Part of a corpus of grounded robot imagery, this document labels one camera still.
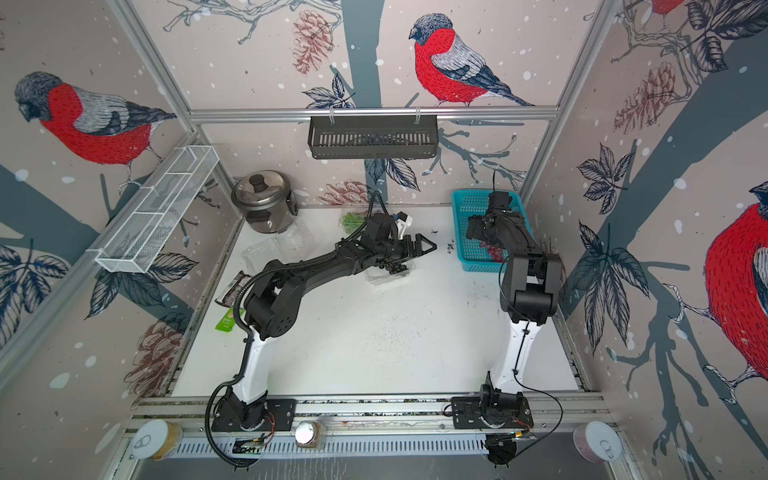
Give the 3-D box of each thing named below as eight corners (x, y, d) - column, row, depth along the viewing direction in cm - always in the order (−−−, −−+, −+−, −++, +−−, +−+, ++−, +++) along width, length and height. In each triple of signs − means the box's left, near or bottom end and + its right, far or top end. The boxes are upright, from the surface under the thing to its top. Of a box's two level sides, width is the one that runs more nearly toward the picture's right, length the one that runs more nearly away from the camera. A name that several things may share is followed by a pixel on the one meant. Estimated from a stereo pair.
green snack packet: (216, 329, 91) (213, 326, 90) (233, 306, 96) (230, 304, 95) (229, 334, 90) (226, 332, 89) (246, 311, 95) (243, 308, 94)
